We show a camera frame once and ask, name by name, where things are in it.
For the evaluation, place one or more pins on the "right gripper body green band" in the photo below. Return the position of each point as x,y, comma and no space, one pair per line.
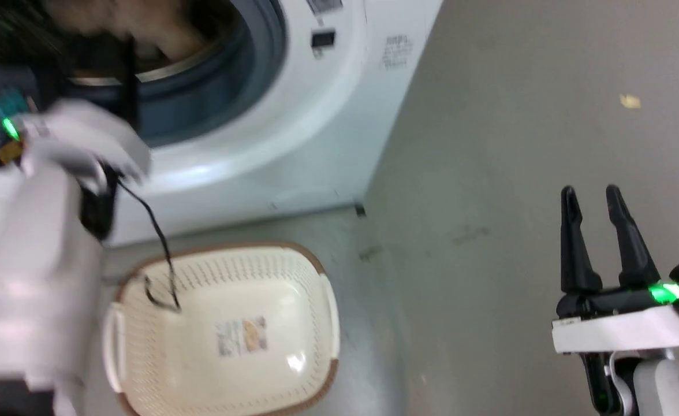
622,329

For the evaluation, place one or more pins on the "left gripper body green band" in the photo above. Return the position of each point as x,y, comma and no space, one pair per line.
2,124

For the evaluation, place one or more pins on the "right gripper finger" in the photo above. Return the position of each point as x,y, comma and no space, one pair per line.
631,242
576,248

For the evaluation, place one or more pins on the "brown plush laundry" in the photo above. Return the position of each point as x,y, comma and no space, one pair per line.
160,26

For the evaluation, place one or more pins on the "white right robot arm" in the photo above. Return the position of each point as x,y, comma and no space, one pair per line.
657,384

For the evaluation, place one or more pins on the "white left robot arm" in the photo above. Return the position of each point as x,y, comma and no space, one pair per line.
39,277

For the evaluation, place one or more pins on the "black washing machine foot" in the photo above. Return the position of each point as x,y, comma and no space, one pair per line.
360,211

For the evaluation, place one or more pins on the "cream plastic laundry basket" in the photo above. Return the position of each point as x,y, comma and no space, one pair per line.
241,277

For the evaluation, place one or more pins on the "white front-load washing machine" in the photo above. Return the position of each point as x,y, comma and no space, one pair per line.
316,133

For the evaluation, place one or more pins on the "yellowish paper scrap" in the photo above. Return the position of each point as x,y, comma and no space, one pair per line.
630,101

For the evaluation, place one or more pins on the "grey rubber door gasket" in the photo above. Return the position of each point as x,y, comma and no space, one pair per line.
224,86

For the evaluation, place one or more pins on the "paper label sticker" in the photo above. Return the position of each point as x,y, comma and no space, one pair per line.
241,336

